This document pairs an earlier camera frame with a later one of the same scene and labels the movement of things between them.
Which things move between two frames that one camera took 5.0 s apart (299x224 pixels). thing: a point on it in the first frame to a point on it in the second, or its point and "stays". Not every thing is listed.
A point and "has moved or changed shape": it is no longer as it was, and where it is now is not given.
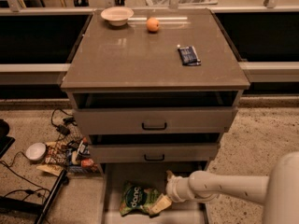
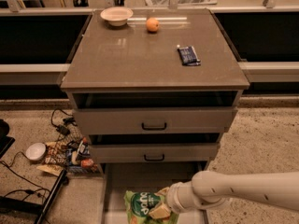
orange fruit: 152,24 stays
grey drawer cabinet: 156,91 stays
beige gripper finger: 169,175 to 163,192
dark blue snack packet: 189,56 stays
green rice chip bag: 136,198 has moved or changed shape
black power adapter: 64,130 stays
